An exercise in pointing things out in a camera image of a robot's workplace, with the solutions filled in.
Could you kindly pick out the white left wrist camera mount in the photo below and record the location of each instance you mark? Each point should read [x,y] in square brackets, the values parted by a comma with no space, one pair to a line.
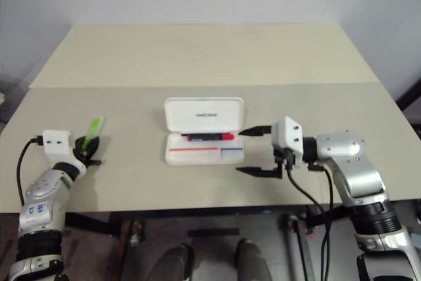
[57,141]

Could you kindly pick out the black floor tape strip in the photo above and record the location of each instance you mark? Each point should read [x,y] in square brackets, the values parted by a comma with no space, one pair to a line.
[213,232]

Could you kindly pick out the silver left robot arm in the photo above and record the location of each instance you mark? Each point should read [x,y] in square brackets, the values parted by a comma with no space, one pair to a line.
[42,192]

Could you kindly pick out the metal table leg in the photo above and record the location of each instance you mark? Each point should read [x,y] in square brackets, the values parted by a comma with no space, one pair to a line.
[297,248]

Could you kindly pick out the green marker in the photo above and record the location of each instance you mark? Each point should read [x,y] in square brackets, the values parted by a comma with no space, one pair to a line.
[93,129]

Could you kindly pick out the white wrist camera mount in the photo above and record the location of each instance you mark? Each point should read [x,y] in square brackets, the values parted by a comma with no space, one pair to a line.
[57,141]
[287,137]

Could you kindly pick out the red marker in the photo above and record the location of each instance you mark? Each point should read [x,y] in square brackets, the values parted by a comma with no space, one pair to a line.
[210,137]

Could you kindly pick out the black table frame bar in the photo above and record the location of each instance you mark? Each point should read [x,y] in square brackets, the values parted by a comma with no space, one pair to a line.
[89,223]

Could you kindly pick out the rusty brown table leg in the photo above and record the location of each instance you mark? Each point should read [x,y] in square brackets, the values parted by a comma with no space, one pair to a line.
[131,248]

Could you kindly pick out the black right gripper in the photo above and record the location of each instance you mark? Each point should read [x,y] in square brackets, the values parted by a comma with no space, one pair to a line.
[285,157]

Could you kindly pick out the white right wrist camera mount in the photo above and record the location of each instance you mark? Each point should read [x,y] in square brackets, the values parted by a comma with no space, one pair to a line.
[287,137]

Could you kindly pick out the dark rounded shape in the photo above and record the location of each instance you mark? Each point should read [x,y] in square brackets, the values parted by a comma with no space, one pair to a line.
[174,263]
[255,261]

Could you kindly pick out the dark metal stand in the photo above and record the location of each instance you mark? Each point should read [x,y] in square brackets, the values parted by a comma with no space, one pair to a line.
[409,95]

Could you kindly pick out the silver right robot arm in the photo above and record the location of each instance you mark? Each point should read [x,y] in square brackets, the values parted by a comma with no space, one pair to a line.
[358,179]

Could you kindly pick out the white pencil case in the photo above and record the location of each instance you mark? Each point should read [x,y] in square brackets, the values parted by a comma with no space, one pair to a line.
[204,129]

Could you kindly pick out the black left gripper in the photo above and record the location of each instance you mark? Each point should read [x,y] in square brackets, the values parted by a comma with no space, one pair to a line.
[80,149]

